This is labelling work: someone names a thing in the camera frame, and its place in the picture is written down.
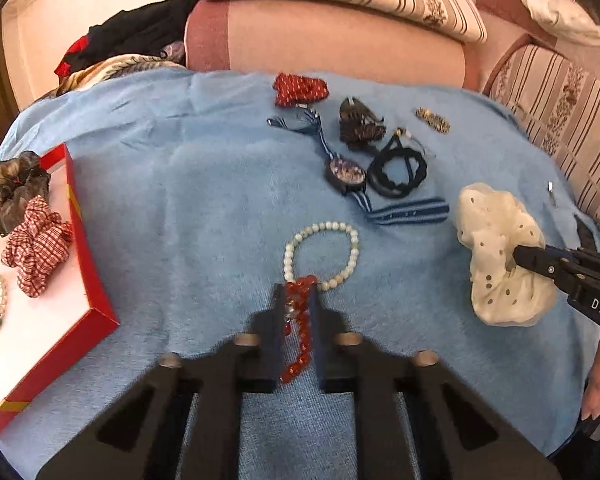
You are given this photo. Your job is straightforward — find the gold patterned scarf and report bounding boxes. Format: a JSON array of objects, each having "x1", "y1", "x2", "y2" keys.
[{"x1": 43, "y1": 54, "x2": 183, "y2": 99}]

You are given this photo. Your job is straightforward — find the red plaid scrunchie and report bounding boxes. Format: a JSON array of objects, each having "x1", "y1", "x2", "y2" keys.
[{"x1": 1, "y1": 195, "x2": 73, "y2": 298}]

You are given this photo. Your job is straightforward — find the black hair claw clip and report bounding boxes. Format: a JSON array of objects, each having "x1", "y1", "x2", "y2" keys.
[{"x1": 339, "y1": 98, "x2": 387, "y2": 155}]

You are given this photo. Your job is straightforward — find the pale green bead bracelet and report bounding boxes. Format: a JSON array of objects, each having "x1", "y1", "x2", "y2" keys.
[{"x1": 282, "y1": 220, "x2": 361, "y2": 292}]

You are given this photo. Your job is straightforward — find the silver hair clip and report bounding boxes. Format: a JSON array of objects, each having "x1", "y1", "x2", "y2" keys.
[{"x1": 546, "y1": 181, "x2": 557, "y2": 207}]

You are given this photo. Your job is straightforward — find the black and red clothes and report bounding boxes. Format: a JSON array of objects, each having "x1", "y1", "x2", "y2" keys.
[{"x1": 54, "y1": 0, "x2": 198, "y2": 81}]

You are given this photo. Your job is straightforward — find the pink quilted bolster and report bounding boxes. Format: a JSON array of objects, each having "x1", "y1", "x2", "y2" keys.
[{"x1": 184, "y1": 0, "x2": 479, "y2": 90}]

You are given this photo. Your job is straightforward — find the dark grey sheer scrunchie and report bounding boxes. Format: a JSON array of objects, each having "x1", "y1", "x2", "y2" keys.
[{"x1": 0, "y1": 151, "x2": 50, "y2": 237}]

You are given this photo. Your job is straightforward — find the blue striped strap watch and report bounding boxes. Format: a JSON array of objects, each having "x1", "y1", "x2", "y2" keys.
[{"x1": 268, "y1": 108, "x2": 450, "y2": 226}]

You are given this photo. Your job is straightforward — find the red bead bracelet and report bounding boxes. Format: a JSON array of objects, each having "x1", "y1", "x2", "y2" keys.
[{"x1": 279, "y1": 274, "x2": 319, "y2": 386}]

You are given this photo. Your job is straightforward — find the red jewelry box tray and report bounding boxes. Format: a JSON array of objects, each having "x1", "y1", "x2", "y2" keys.
[{"x1": 0, "y1": 144, "x2": 119, "y2": 433}]

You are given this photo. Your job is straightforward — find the black hair tie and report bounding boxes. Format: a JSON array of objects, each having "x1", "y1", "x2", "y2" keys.
[{"x1": 366, "y1": 129, "x2": 429, "y2": 200}]

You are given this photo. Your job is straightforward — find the cream dotted scrunchie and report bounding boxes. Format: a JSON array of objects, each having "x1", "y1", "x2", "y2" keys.
[{"x1": 454, "y1": 182, "x2": 557, "y2": 326}]

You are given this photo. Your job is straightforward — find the blue towel blanket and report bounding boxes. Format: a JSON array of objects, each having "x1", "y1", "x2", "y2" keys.
[{"x1": 0, "y1": 68, "x2": 600, "y2": 479}]

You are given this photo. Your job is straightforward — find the red dotted hair bow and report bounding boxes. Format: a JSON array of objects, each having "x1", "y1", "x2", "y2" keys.
[{"x1": 273, "y1": 73, "x2": 329, "y2": 107}]

